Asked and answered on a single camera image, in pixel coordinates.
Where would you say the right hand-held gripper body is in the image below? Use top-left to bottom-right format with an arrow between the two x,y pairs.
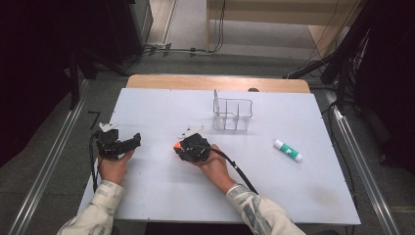
175,124 -> 213,164

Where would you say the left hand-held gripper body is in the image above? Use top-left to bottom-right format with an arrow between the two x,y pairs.
91,121 -> 124,162

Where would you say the clear plastic organizer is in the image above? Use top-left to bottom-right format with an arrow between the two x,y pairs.
212,97 -> 254,132

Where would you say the person's left hand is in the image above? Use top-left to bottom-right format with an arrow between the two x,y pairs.
97,150 -> 136,187

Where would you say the person's right hand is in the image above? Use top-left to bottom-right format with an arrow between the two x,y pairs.
191,143 -> 238,195

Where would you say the wooden table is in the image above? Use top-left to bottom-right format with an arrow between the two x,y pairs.
125,73 -> 311,94

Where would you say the white green glue stick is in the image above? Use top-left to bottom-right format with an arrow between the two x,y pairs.
273,138 -> 303,164

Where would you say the white table board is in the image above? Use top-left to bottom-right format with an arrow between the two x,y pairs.
75,87 -> 362,226

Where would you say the dark cabinet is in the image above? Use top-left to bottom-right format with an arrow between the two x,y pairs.
107,0 -> 155,65

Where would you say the light wooden furniture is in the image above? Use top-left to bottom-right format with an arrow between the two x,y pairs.
205,0 -> 364,58

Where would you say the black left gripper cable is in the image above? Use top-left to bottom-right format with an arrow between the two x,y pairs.
88,130 -> 103,194

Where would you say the black angled bracket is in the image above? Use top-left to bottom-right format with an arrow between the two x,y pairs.
87,111 -> 102,132

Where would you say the metal floor rail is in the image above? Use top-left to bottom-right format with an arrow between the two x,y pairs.
8,79 -> 91,235
324,89 -> 403,235

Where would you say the floor cable with clips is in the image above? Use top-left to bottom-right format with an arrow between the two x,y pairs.
143,42 -> 209,59

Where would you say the hanging black cable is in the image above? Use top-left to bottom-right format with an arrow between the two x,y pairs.
208,0 -> 228,54

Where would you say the black metal stand with cables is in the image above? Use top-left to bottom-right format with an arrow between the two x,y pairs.
283,19 -> 375,114

